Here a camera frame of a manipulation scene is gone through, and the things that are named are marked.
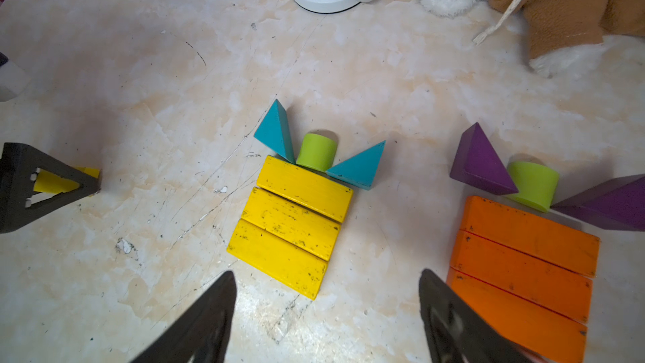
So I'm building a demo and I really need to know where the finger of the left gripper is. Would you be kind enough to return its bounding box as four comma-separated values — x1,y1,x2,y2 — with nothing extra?
1,143,101,234

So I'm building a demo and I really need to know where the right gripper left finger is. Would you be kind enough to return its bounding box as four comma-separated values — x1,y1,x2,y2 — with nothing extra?
134,271,237,362

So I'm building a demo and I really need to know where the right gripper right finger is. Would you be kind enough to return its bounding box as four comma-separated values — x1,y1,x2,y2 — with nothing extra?
418,269,530,362

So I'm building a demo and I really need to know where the small yellow block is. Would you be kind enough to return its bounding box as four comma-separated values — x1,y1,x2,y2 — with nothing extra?
30,170,81,194

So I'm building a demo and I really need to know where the orange rectangular block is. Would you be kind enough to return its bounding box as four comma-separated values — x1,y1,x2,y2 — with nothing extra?
450,230,593,324

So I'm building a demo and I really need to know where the yellow long block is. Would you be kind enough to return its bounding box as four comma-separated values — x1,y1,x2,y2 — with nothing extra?
257,156,354,223
241,188,340,261
227,219,328,300

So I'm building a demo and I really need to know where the orange trapezoid block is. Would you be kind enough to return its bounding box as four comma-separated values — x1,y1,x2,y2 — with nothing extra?
460,196,601,278

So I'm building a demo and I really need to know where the yellow long block top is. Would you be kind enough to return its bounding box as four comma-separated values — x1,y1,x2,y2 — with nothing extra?
241,188,340,261

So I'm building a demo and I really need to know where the purple triangle block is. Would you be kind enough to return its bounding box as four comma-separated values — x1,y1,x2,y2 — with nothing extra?
551,174,644,232
449,123,518,195

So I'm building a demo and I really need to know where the teal triangle block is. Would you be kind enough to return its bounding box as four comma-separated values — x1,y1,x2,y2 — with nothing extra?
254,99,296,164
326,141,386,190

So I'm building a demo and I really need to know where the green half-cylinder block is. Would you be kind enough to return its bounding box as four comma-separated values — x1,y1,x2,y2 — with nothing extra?
507,161,559,213
296,133,338,172

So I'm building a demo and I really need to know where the green half-cylinder block top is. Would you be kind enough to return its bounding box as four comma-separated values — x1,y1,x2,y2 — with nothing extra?
507,161,559,213

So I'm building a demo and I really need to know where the white teddy bear brown hoodie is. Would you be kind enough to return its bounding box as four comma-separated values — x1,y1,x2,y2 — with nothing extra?
414,0,645,79

